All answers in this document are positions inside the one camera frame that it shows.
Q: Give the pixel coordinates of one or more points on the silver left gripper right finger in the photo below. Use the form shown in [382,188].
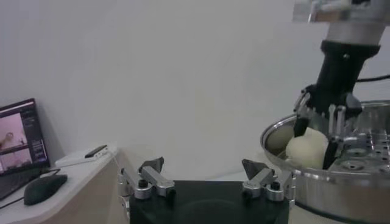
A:
[259,181]

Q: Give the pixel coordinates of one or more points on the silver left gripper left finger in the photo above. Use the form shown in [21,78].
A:
[155,179]

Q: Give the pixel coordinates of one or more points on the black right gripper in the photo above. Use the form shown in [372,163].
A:
[338,79]

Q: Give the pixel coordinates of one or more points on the white steamed baozi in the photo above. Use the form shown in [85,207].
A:
[307,149]

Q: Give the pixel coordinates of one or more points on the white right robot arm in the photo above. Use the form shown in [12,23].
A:
[353,33]

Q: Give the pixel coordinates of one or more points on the stainless steel steamer basket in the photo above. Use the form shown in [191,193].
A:
[335,194]

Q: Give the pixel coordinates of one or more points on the small black white device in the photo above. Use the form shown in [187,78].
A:
[96,151]

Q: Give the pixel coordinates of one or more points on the white rounded laptop desk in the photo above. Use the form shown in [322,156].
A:
[85,188]

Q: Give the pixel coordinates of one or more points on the flat white box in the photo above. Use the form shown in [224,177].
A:
[76,158]

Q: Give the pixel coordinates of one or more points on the black computer mouse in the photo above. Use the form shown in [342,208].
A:
[44,189]

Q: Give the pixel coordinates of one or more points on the open black laptop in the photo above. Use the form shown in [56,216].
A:
[18,137]

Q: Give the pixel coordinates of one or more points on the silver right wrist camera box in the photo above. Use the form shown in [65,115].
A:
[317,12]

